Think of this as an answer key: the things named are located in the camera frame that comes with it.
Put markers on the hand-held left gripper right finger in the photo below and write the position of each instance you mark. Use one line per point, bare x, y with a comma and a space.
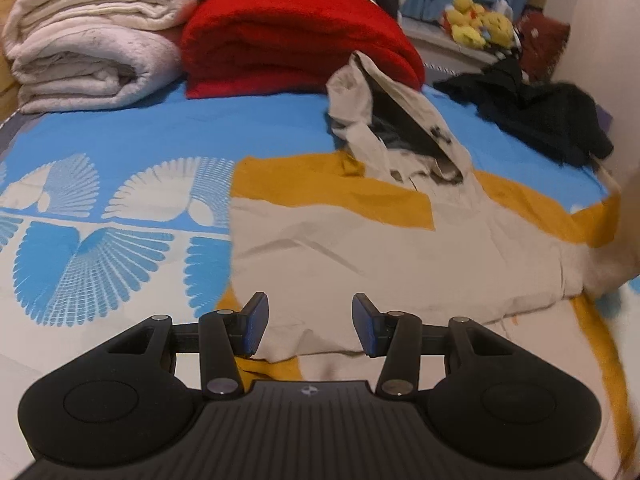
363, 327

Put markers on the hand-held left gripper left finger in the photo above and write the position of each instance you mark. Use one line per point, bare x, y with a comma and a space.
255, 325

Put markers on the beige and yellow hoodie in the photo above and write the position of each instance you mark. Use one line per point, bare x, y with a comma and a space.
350, 240

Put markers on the blue patterned bed sheet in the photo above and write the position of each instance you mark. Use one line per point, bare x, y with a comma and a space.
150, 125

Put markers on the black garment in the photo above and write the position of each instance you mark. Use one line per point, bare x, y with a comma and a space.
540, 110

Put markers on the folded red blanket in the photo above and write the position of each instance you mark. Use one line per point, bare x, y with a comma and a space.
300, 40

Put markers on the yellow plush toy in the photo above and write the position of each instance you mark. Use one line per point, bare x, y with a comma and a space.
499, 26
462, 7
467, 36

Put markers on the folded white blanket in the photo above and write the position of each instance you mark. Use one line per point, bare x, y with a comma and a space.
90, 45

